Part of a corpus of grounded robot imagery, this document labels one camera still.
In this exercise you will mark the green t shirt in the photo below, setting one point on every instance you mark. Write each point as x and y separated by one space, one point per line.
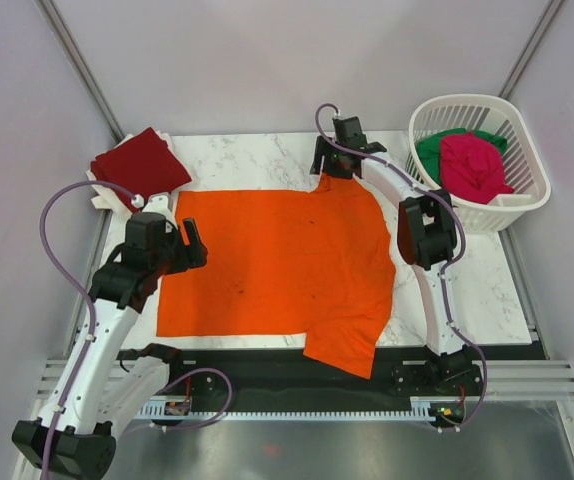
429 151

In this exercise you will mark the folded white t shirt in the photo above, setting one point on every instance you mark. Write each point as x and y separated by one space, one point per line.
107 199

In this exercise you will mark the orange t shirt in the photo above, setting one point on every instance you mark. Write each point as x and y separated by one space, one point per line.
284 262

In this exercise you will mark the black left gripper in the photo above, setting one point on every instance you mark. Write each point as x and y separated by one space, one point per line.
194 255

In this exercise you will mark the folded dark red t shirt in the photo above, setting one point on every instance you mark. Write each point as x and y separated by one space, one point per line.
144 164

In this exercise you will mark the magenta t shirt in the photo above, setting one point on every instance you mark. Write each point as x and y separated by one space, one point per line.
471 166

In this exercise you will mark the metal corner post right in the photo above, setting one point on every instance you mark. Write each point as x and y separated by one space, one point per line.
545 22

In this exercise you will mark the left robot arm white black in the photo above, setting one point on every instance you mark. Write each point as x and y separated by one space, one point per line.
75 433

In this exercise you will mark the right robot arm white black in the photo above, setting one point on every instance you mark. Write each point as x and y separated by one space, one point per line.
430 238

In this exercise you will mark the metal corner post left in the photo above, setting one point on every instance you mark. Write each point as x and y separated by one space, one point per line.
68 43

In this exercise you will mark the white plastic laundry basket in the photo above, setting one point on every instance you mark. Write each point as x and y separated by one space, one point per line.
523 169

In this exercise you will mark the aluminium rail frame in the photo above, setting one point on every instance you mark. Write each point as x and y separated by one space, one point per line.
507 380

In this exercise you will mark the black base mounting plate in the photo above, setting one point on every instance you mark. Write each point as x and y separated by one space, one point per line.
286 381

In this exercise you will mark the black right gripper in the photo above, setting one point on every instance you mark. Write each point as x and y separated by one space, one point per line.
323 149

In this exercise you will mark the metal corner post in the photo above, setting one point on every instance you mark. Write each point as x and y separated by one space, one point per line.
545 22
68 43

